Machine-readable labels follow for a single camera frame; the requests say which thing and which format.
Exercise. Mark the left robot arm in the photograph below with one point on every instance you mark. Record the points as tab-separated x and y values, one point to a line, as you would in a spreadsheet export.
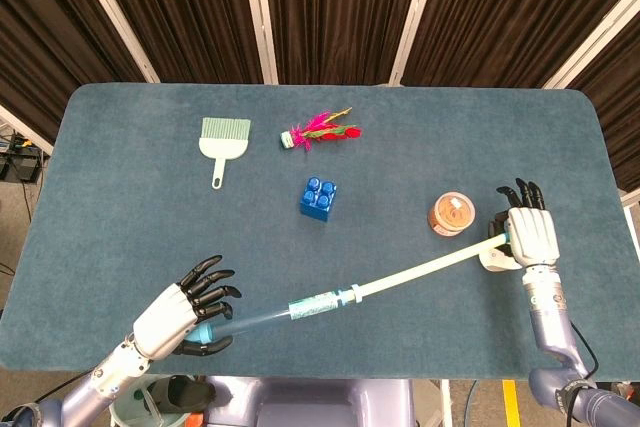
100	387

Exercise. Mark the light blue syringe tube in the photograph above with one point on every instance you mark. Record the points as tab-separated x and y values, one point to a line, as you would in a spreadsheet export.
310	308

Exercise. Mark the colourful feather shuttlecock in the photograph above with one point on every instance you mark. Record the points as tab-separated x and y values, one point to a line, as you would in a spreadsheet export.
287	139

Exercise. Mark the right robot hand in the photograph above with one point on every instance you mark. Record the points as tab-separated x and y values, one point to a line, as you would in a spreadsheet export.
532	237

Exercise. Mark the white table leg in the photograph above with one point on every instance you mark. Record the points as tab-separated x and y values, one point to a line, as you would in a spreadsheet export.
446	404

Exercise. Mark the pale green hand brush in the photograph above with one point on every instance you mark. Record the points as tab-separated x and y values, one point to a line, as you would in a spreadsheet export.
222	147

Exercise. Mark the black floor power box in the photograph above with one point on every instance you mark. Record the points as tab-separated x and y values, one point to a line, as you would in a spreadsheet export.
20	167

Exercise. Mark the purple robot torso base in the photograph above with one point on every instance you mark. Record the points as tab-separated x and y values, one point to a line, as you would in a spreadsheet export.
310	402

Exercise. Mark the clear jar of rubber bands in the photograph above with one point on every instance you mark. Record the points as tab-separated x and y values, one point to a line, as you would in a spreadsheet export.
450	214

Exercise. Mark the blue felt table cover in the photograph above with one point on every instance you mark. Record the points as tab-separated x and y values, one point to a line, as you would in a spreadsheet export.
150	227

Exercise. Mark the blue toy building block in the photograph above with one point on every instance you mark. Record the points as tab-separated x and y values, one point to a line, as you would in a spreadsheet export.
317	199

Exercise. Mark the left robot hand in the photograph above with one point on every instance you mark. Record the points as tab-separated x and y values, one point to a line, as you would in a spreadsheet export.
160	317

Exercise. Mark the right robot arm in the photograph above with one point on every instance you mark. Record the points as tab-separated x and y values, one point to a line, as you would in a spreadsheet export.
550	317

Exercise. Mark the black crumpled item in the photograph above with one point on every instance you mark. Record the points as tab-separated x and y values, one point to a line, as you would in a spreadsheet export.
180	392

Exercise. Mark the brown pleated curtain panel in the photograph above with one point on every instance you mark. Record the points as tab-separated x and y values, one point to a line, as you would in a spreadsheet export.
340	12
50	22
185	12
620	97
500	12

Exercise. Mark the pale green plastic bucket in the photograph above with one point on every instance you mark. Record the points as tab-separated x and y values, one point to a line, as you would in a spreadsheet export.
125	409

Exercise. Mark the white screen frame post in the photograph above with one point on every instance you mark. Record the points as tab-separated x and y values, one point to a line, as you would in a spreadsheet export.
590	37
412	17
260	17
25	129
115	17

